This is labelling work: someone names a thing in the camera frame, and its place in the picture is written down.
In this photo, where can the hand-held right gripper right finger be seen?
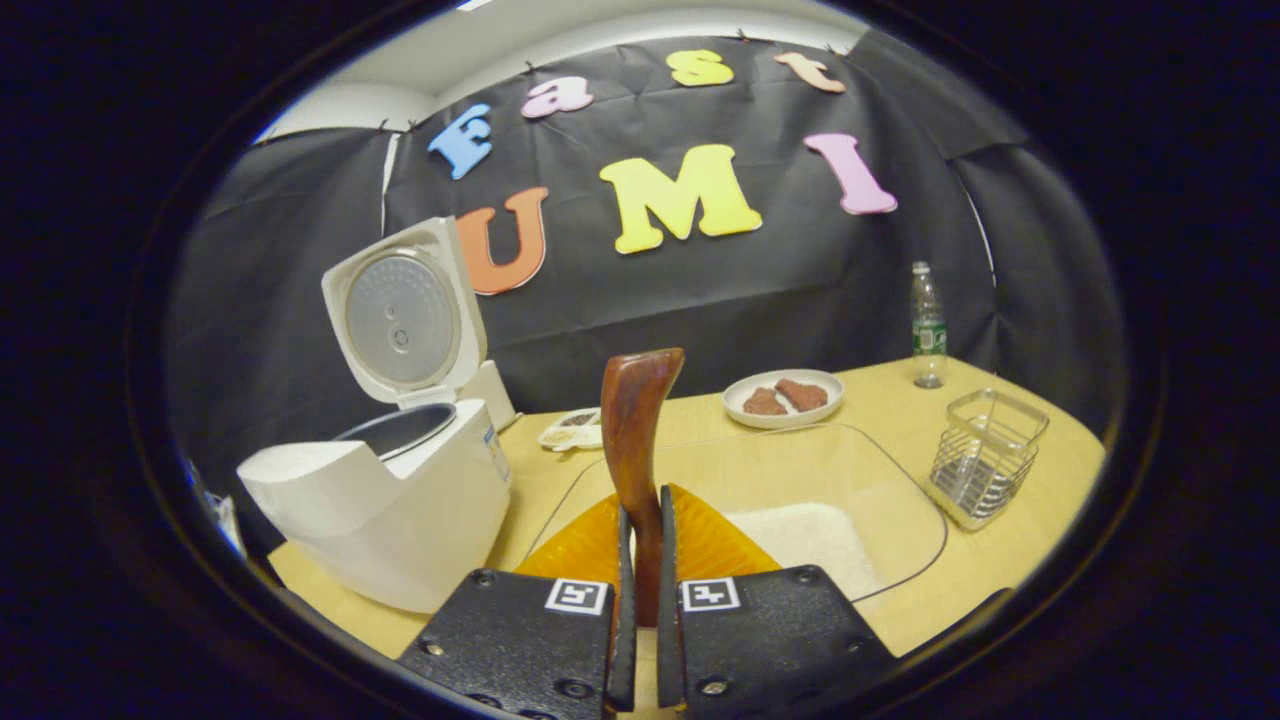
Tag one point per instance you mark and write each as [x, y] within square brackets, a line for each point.
[770, 640]

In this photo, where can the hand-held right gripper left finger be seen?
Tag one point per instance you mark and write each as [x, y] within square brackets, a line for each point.
[520, 640]

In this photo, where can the white rice cooker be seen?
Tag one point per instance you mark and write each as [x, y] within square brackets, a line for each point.
[400, 520]

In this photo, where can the brown wooden spoon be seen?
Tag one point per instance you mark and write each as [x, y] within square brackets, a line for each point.
[640, 420]

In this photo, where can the clear glass tray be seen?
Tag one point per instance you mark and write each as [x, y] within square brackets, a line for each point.
[780, 470]

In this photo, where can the white divided condiment dish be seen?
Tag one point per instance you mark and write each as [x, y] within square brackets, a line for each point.
[572, 432]

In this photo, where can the brown meat piece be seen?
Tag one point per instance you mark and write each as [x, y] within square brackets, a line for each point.
[802, 394]
[764, 402]

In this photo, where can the white round plate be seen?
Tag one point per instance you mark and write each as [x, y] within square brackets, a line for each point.
[830, 385]

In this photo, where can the clear plastic water bottle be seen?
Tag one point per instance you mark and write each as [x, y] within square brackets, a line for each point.
[929, 335]

